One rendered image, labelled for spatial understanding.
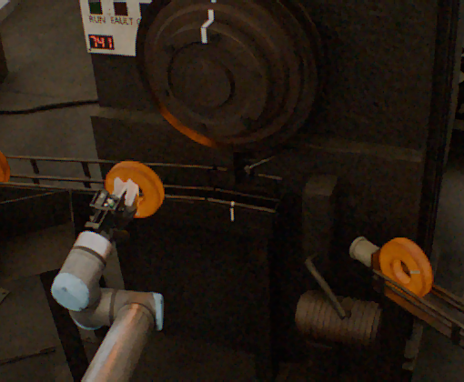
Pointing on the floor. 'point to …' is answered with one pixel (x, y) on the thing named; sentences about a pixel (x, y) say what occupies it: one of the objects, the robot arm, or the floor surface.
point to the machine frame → (298, 175)
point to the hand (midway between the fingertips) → (133, 183)
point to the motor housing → (333, 331)
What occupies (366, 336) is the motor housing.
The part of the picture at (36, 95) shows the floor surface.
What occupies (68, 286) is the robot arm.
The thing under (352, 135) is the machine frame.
